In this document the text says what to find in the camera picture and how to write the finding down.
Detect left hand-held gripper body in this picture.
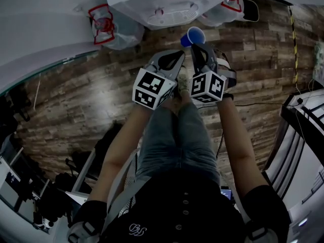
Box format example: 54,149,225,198
131,62,178,110

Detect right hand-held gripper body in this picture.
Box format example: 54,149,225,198
188,49,238,104

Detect blue plastic cup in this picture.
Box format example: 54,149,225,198
180,26,207,47

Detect white water dispenser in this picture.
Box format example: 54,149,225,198
103,0,245,31

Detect person's right forearm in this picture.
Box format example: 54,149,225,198
215,97,269,194

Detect left grey shoulder harness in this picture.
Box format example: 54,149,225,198
67,147,142,243

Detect person's left forearm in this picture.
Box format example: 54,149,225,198
87,104,155,205

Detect right grey shoulder harness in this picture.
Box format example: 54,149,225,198
244,219,279,243

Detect large clear water jug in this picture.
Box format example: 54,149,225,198
87,4,145,51
196,0,246,27

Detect person's left shoe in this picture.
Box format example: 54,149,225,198
176,73,190,94

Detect white waste bin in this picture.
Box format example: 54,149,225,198
239,0,260,23

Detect person's grey shorts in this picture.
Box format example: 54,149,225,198
135,101,221,187

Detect black bag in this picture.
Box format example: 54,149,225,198
96,121,127,161

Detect yellow black floor tape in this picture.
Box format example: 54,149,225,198
288,5,300,85

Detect black desk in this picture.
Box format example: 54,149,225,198
279,89,324,126

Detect clear plastic storage box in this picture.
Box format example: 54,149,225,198
312,42,324,80

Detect phone with lit screen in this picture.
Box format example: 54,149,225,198
219,185,232,201

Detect black equipment stand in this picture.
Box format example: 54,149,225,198
0,85,33,123

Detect person's black buttoned shirt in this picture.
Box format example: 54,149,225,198
69,167,291,243

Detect black white shelving frame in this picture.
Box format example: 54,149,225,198
263,120,324,212

